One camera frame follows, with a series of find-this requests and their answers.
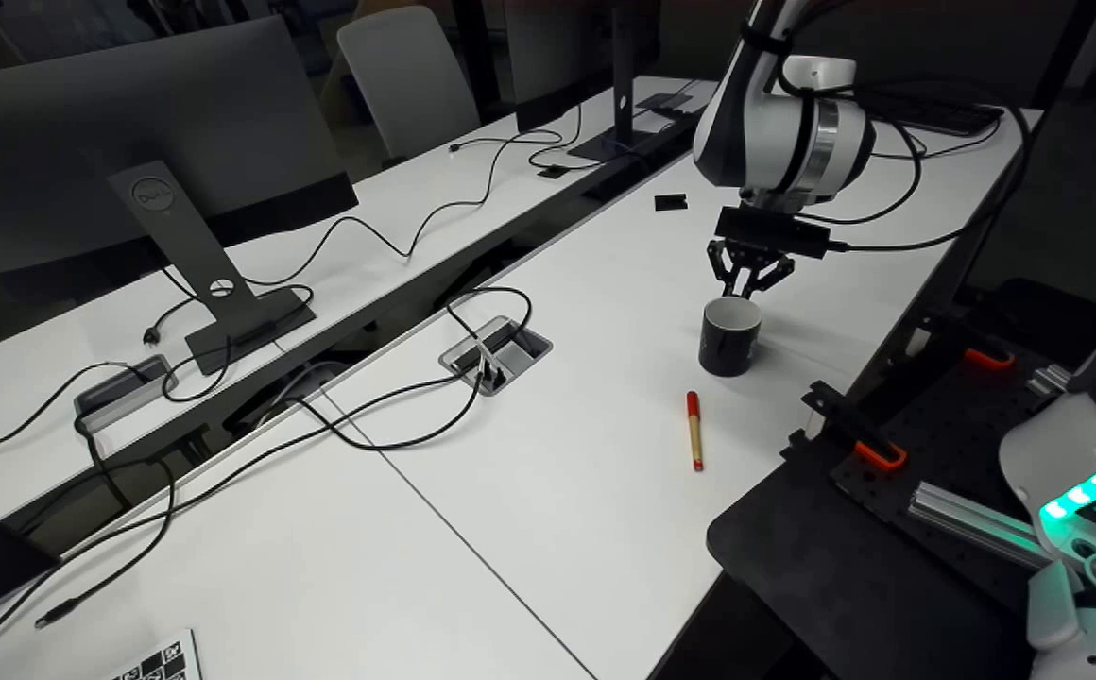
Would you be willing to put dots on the checkerboard calibration sheet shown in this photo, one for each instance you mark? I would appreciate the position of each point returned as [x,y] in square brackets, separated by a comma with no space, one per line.
[157,658]

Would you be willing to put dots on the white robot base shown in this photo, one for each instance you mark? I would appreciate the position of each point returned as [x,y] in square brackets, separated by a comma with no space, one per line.
[1080,441]

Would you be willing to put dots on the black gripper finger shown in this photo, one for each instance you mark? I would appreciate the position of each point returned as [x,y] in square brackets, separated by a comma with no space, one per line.
[778,275]
[725,265]

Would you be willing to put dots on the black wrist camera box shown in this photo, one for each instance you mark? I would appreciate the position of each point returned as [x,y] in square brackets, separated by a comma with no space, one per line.
[769,232]

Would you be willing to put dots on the silver table socket box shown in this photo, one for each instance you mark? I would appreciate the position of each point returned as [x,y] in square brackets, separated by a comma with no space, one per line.
[496,355]

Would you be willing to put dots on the black monitor with stand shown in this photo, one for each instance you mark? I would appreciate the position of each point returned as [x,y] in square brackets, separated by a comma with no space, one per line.
[632,62]

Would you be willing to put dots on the red and tan marker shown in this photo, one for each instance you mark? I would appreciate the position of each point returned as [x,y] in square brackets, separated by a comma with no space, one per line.
[692,436]

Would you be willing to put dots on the small black flat pad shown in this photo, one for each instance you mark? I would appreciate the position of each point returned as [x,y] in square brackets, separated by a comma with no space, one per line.
[555,170]

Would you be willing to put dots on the aluminium profile rail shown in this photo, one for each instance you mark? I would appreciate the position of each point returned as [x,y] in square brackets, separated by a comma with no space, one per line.
[969,518]

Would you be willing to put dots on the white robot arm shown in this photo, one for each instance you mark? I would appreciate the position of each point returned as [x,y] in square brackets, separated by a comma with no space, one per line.
[778,127]

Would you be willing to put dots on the black square table grommet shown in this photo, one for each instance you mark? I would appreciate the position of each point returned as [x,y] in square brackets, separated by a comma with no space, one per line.
[669,203]

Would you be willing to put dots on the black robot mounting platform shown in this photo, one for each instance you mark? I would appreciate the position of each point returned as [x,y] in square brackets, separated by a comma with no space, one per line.
[852,567]

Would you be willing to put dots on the grey office chair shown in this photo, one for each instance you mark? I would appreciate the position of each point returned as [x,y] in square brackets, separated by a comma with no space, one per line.
[410,78]

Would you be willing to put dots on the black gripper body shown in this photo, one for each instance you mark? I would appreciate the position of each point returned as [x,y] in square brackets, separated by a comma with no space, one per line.
[759,257]

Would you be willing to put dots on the dark grey mug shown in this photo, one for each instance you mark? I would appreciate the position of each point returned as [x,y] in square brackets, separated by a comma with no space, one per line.
[730,338]

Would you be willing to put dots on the black dock box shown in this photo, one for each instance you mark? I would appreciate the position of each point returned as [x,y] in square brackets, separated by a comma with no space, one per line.
[120,396]

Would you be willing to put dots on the Dell monitor with grey stand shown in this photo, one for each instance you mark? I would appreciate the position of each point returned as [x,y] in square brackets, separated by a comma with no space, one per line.
[134,116]

